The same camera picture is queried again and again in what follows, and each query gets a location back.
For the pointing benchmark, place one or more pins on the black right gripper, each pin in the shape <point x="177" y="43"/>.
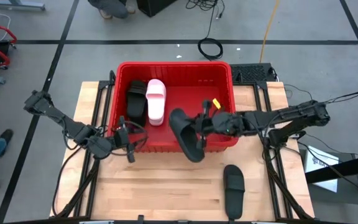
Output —
<point x="205" y="124"/>

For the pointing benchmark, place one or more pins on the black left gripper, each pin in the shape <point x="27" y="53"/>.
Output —
<point x="121" y="138"/>

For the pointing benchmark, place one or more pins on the black slide sandal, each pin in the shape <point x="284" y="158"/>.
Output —
<point x="136" y="104"/>
<point x="233" y="202"/>
<point x="179" y="121"/>

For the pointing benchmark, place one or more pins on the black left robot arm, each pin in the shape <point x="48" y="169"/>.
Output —
<point x="73" y="127"/>

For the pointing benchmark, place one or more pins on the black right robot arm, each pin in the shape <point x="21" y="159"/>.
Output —
<point x="291" y="113"/>

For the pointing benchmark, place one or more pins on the red plastic bin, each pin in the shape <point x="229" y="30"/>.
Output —
<point x="185" y="99"/>

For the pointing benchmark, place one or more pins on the yellow tag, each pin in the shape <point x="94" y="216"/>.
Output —
<point x="217" y="103"/>

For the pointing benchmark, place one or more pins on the black perforated box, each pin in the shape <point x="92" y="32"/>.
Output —
<point x="250" y="73"/>

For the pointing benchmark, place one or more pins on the white printed paper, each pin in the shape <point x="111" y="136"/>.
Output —
<point x="326" y="186"/>

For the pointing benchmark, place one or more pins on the black beam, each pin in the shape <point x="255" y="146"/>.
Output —
<point x="346" y="166"/>

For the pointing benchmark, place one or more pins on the dark grey side table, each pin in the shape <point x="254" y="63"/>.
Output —
<point x="350" y="193"/>

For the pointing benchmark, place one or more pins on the grey metal foot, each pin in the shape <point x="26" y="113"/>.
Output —
<point x="17" y="3"/>

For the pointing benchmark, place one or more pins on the black aluminium rig frame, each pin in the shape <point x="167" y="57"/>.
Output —
<point x="103" y="84"/>
<point x="260" y="84"/>

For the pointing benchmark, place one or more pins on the black clamp bracket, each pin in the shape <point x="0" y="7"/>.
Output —
<point x="140" y="219"/>

